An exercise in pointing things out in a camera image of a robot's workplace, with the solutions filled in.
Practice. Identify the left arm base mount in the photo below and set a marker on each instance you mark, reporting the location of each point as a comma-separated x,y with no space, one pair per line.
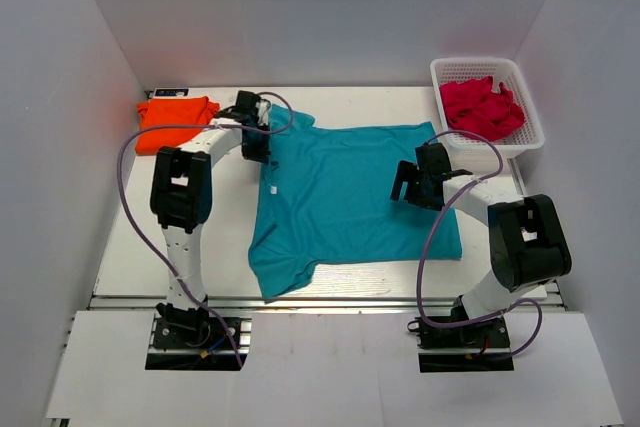
195,340

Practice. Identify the orange folded t-shirt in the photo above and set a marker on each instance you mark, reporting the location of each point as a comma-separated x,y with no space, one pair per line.
191,114

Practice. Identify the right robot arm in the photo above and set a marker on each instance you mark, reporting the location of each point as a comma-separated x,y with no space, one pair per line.
527,245

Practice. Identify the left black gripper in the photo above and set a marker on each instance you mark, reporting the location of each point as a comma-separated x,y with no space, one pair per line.
261,155

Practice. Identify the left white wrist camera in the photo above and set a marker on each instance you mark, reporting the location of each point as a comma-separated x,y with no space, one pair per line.
263,109

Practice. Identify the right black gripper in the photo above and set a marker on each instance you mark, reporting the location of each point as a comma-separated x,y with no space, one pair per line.
409,171

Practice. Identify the white plastic basket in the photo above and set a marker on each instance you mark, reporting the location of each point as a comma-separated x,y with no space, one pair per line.
459,69

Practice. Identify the aluminium front rail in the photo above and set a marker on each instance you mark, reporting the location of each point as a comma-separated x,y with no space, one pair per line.
99,302

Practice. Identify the teal t-shirt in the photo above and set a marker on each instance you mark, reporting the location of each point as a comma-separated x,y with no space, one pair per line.
324,198

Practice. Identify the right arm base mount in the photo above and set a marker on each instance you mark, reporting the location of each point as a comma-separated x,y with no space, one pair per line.
481,347

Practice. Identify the pink crumpled t-shirt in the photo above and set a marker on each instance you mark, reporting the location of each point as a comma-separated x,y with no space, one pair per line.
474,106

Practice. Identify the blue label sticker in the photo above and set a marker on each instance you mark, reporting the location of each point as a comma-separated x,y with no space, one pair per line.
170,92

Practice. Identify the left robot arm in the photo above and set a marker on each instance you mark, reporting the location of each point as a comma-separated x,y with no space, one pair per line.
182,190

